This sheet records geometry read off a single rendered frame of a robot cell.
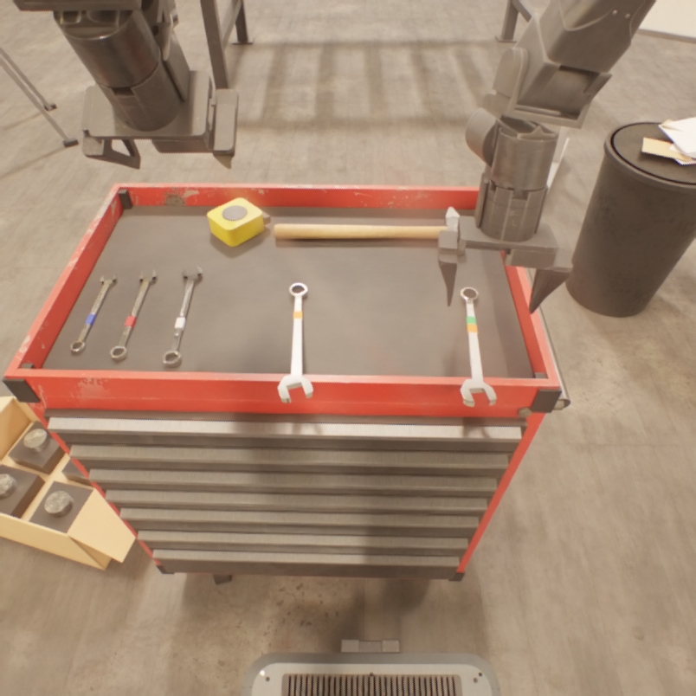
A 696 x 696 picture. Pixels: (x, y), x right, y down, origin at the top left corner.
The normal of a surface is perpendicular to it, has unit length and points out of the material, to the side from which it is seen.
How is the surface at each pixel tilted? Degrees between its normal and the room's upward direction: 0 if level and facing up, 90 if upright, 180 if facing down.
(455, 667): 0
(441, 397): 90
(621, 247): 94
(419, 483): 14
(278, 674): 0
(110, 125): 30
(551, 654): 0
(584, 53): 112
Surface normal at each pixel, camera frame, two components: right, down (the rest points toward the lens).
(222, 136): 0.00, -0.19
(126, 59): 0.51, 0.85
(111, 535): 0.65, -0.36
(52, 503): 0.00, -0.65
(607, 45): 0.02, 0.95
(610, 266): -0.65, 0.62
